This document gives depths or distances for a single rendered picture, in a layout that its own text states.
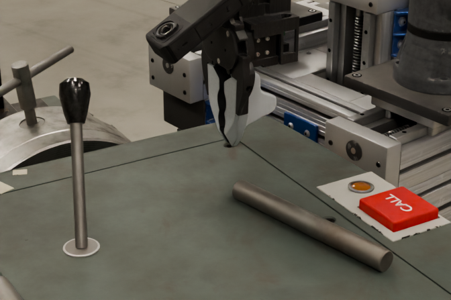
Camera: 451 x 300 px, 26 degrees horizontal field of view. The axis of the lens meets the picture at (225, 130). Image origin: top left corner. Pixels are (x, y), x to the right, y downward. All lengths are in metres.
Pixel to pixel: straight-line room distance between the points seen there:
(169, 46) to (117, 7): 4.93
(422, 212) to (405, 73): 0.62
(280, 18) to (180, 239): 0.26
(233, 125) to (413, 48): 0.60
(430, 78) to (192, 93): 0.50
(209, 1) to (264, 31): 0.07
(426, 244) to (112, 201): 0.33
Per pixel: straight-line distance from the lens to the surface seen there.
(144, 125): 4.30
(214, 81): 1.09
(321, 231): 0.97
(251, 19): 1.05
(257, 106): 1.08
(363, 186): 1.08
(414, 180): 1.59
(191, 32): 1.01
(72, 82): 0.98
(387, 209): 1.02
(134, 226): 1.01
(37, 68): 1.29
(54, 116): 1.32
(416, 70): 1.60
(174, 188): 1.08
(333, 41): 1.88
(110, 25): 5.62
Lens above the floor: 1.76
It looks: 25 degrees down
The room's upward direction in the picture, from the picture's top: straight up
